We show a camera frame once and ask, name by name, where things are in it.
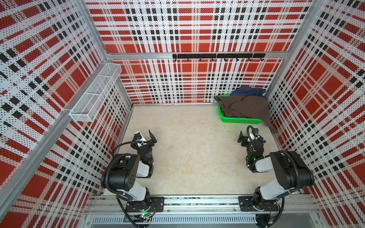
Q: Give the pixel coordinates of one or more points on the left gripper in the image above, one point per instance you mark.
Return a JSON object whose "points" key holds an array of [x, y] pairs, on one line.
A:
{"points": [[145, 144]]}

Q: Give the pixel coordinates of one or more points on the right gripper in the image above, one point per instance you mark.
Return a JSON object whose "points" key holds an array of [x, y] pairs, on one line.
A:
{"points": [[254, 142]]}

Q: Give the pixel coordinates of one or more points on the brown trousers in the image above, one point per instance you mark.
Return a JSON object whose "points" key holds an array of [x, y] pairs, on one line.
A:
{"points": [[252, 107]]}

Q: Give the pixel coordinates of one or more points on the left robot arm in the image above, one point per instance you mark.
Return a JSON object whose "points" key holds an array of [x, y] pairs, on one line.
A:
{"points": [[130, 161]]}

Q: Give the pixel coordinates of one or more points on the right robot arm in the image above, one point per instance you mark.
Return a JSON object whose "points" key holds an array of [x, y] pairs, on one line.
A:
{"points": [[291, 173]]}

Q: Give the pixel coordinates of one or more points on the green plastic basket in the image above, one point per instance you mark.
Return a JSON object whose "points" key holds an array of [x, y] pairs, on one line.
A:
{"points": [[236, 120]]}

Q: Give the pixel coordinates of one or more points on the blue denim jeans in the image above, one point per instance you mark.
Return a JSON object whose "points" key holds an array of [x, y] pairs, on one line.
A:
{"points": [[249, 92]]}

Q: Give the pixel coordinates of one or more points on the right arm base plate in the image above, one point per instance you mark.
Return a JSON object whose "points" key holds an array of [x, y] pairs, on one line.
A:
{"points": [[252, 204]]}

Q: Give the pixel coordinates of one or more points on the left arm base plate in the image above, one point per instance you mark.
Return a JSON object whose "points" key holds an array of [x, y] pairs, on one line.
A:
{"points": [[150, 204]]}

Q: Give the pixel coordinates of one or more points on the white wire mesh shelf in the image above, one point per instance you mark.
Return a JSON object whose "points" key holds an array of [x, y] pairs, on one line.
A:
{"points": [[96, 92]]}

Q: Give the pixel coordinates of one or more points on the aluminium front rail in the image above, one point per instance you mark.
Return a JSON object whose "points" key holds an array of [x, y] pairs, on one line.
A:
{"points": [[204, 204]]}

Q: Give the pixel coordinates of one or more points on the black hook rail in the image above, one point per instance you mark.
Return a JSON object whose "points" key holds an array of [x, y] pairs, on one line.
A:
{"points": [[248, 56]]}

